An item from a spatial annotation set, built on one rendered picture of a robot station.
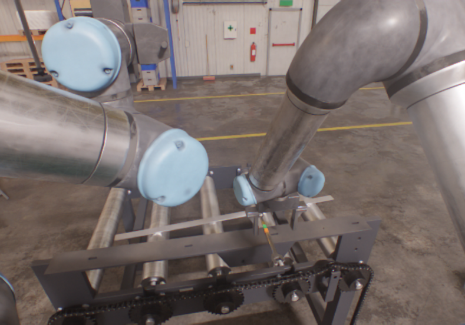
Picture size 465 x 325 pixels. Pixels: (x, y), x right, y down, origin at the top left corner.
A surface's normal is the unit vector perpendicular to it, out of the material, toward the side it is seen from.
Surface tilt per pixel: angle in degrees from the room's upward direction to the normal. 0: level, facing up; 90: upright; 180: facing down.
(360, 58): 97
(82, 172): 113
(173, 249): 0
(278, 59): 90
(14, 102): 59
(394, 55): 103
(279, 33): 90
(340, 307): 90
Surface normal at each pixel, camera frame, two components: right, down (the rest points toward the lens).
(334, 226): -0.01, -0.88
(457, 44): -0.18, -0.11
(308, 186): 0.40, 0.44
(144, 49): 0.17, 0.47
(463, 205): -0.92, 0.21
